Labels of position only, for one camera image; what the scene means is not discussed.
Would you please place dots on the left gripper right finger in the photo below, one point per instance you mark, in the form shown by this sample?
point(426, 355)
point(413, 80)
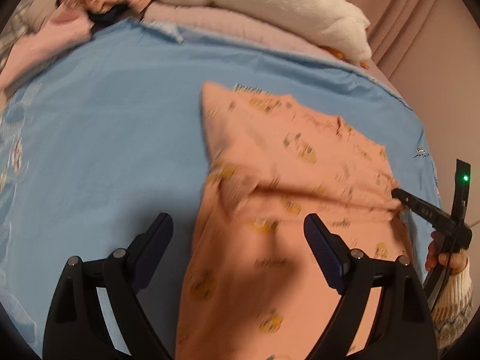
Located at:
point(402, 327)

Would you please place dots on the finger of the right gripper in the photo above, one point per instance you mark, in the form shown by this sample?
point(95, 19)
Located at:
point(401, 195)

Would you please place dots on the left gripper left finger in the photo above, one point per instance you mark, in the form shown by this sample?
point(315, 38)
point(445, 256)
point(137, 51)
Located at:
point(75, 326)

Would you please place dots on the orange cartoon print shirt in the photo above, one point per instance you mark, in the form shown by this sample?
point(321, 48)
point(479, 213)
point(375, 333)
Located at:
point(253, 289)

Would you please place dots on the person right hand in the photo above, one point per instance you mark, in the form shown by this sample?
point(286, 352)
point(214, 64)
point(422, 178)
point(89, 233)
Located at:
point(457, 262)

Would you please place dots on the white knit right sleeve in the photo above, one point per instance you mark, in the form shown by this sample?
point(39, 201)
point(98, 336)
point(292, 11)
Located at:
point(454, 309)

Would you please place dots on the pink curtain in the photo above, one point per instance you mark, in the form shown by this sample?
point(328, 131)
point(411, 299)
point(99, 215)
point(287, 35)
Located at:
point(429, 51)

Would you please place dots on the blue floral bed sheet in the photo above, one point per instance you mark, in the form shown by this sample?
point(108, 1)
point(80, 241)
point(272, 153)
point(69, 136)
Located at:
point(110, 135)

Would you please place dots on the pink quilt under sheet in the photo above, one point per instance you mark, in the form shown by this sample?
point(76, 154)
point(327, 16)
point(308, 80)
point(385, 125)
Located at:
point(235, 25)

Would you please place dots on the light pink garment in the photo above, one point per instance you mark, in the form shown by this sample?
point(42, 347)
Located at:
point(67, 28)

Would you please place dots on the plaid grey blanket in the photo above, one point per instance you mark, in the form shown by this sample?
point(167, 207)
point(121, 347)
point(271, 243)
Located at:
point(15, 28)

